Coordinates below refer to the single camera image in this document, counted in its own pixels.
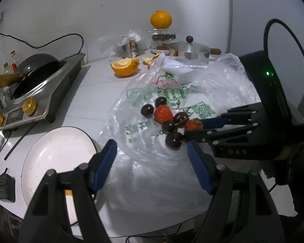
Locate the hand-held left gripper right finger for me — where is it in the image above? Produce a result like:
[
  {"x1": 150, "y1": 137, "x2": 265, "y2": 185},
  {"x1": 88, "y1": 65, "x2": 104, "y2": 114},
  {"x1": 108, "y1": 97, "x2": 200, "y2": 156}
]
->
[{"x1": 187, "y1": 140, "x2": 285, "y2": 243}]

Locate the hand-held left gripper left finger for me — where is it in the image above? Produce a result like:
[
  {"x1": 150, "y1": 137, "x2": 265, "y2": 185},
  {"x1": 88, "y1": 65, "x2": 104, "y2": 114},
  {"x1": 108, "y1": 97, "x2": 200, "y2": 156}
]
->
[{"x1": 19, "y1": 139, "x2": 118, "y2": 243}]

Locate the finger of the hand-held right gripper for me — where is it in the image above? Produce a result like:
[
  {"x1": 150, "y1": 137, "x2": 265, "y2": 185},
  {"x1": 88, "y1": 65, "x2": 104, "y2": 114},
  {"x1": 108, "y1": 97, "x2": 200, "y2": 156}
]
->
[
  {"x1": 184, "y1": 123, "x2": 265, "y2": 148},
  {"x1": 198, "y1": 103, "x2": 264, "y2": 129}
]

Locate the small red strawberry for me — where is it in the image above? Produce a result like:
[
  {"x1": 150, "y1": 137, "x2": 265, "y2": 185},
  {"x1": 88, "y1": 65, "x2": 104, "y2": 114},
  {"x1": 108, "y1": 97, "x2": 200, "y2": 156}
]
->
[{"x1": 184, "y1": 119, "x2": 204, "y2": 132}]

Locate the printed clear plastic bag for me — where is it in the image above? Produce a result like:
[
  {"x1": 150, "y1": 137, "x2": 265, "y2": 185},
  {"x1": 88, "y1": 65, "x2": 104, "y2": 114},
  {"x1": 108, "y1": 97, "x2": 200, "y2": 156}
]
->
[{"x1": 99, "y1": 53, "x2": 262, "y2": 212}]

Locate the white round plate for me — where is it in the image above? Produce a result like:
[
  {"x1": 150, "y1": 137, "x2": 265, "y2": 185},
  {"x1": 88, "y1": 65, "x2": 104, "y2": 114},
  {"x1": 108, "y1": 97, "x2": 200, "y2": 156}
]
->
[{"x1": 21, "y1": 127, "x2": 100, "y2": 227}]

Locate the large red strawberry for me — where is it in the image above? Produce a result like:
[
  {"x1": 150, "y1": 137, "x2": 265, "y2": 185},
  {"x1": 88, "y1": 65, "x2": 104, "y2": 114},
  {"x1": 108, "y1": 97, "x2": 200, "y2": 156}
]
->
[{"x1": 154, "y1": 105, "x2": 174, "y2": 123}]

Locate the person's right forearm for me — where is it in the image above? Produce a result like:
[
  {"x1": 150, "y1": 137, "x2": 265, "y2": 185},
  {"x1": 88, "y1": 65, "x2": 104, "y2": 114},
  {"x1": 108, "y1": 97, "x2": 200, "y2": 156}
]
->
[{"x1": 266, "y1": 154, "x2": 304, "y2": 189}]

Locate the person's right hand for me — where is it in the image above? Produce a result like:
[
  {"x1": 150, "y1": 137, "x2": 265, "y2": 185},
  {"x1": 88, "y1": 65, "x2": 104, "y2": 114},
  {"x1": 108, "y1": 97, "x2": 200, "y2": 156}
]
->
[{"x1": 275, "y1": 145, "x2": 294, "y2": 160}]

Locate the dark chopstick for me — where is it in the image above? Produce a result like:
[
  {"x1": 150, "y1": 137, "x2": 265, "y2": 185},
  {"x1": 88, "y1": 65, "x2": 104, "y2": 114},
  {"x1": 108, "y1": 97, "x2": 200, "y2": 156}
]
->
[{"x1": 4, "y1": 125, "x2": 37, "y2": 160}]

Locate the clear glass jar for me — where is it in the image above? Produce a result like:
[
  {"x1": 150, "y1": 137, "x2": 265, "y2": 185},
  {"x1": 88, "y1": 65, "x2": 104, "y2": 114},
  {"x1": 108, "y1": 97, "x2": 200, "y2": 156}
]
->
[{"x1": 149, "y1": 28, "x2": 178, "y2": 51}]

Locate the steel induction cooker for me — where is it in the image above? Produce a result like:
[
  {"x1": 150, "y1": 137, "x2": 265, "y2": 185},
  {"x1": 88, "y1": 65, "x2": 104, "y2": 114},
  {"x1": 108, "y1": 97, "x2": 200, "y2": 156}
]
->
[{"x1": 0, "y1": 53, "x2": 87, "y2": 132}]

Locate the heap of dark cherries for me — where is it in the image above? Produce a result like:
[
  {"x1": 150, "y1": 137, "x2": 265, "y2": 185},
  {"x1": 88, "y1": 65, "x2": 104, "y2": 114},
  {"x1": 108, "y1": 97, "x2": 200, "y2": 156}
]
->
[{"x1": 152, "y1": 33, "x2": 177, "y2": 41}]

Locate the cut orange half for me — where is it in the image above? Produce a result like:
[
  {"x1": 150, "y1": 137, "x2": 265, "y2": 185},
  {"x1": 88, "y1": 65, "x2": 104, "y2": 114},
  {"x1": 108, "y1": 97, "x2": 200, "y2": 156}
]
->
[{"x1": 110, "y1": 58, "x2": 140, "y2": 78}]

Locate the black pouch with phone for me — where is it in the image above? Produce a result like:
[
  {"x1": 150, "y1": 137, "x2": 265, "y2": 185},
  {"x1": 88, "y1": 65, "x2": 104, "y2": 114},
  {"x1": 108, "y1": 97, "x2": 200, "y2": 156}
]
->
[{"x1": 0, "y1": 168, "x2": 16, "y2": 203}]

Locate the steel cup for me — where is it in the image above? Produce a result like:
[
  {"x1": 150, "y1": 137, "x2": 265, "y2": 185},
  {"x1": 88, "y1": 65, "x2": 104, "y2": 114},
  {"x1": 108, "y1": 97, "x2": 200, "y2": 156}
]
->
[{"x1": 120, "y1": 39, "x2": 140, "y2": 57}]

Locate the whole orange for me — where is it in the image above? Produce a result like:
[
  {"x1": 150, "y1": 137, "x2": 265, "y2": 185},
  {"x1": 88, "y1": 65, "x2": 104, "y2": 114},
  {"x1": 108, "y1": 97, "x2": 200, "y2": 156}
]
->
[{"x1": 150, "y1": 10, "x2": 172, "y2": 29}]

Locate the crumpled clear plastic bag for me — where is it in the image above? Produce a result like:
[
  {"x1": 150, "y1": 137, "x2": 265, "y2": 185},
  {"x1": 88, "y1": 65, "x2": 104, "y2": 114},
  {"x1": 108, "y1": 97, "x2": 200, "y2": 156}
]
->
[{"x1": 98, "y1": 30, "x2": 147, "y2": 59}]

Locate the clear bottle red label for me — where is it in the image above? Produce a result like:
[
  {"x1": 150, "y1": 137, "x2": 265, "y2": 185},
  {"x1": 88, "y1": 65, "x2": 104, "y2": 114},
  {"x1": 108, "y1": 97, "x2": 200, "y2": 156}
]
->
[{"x1": 10, "y1": 50, "x2": 19, "y2": 72}]

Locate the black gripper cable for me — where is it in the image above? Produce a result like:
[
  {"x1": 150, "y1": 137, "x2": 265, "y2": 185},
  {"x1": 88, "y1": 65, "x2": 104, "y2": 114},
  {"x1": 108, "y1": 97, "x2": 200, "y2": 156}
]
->
[{"x1": 263, "y1": 19, "x2": 304, "y2": 92}]

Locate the black wok wooden handle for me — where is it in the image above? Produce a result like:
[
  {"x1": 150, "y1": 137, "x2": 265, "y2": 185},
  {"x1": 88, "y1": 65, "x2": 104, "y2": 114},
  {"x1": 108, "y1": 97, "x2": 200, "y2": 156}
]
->
[{"x1": 0, "y1": 54, "x2": 60, "y2": 100}]

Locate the black cooker power cable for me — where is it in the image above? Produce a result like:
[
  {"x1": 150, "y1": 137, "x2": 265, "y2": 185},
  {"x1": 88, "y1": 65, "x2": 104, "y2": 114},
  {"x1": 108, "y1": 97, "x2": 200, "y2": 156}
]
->
[{"x1": 0, "y1": 18, "x2": 89, "y2": 56}]

